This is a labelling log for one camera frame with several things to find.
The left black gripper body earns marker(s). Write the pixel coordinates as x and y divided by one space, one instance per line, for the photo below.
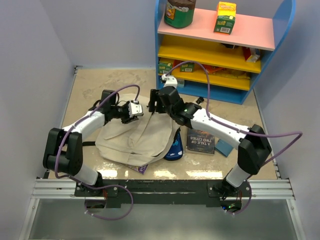
122 112

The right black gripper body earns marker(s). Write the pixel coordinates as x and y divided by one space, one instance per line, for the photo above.
160 108

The beige canvas backpack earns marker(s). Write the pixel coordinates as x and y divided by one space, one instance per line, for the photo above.
139 142

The small blue notebook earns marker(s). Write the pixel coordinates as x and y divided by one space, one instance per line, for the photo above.
223 148

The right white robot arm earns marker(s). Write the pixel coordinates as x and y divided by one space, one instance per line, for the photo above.
251 144

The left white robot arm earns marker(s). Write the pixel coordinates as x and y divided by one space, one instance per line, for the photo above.
63 152

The light blue box left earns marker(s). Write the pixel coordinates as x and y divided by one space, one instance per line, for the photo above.
167 80

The light blue box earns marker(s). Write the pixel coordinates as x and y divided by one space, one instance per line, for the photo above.
167 80
180 82

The green box left shelf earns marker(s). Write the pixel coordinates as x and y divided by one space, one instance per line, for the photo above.
164 67

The green box shelf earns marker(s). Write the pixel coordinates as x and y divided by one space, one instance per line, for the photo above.
188 67
164 67

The light blue box right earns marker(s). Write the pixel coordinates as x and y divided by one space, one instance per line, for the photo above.
180 82

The green box middle shelf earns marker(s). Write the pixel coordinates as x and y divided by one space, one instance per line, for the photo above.
188 67

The blue shark pencil case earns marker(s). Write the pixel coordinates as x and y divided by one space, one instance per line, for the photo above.
176 150

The A Tale of Two Cities book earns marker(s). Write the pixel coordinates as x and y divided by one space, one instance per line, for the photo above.
200 142

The purple 52-Storey Treehouse book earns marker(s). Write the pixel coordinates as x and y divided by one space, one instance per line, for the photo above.
138 169

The orange snack packet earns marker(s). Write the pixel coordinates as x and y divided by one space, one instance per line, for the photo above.
210 69

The blue colourful shelf unit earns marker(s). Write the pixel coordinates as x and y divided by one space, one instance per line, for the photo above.
198 42

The green brown jar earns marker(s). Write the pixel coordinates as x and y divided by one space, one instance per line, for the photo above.
179 13

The yellow green carton box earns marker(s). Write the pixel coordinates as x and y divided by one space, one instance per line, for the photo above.
225 17

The red white box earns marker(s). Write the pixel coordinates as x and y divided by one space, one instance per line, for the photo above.
251 55

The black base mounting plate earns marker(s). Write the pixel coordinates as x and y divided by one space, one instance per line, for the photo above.
166 192

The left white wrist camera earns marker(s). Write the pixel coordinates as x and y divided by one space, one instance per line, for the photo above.
135 109

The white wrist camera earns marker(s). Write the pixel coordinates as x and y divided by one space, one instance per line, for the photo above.
135 109
174 79

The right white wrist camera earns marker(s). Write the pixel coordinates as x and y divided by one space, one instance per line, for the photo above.
174 79

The aluminium rail frame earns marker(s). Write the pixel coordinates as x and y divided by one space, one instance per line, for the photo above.
55 213

